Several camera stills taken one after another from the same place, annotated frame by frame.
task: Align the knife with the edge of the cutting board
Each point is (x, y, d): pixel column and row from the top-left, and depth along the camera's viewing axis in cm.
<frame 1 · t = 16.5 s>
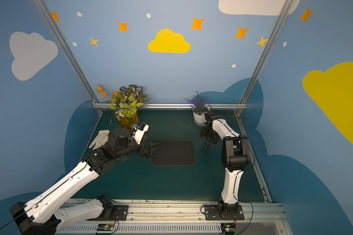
left hand: (152, 138, 70), fingers open
right hand: (208, 137, 99), fingers open
black cutting board: (173, 152, 101), on the table
green plant in amber vase: (125, 104, 97), point 23 cm above the table
lavender plant in white pot: (200, 107, 106), point 16 cm above the table

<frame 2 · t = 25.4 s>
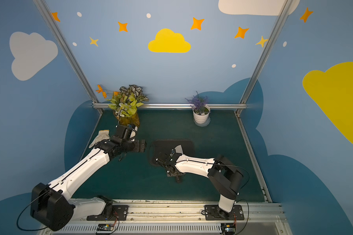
left hand: (139, 142, 83), fingers open
right hand: (175, 169, 88), fingers open
the named things where they were.

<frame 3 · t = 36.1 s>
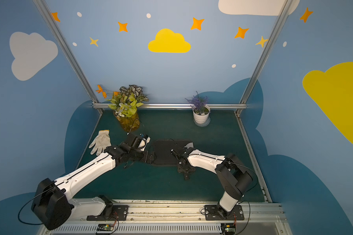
left hand: (150, 153, 83), fingers open
right hand: (185, 167, 90), fingers open
the named things where they were.

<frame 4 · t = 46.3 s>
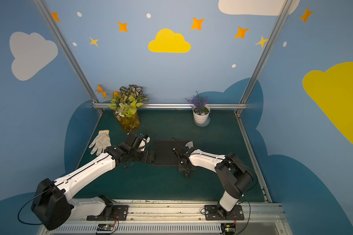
left hand: (150, 153, 83), fingers open
right hand: (186, 166, 91), fingers open
the named things where they were.

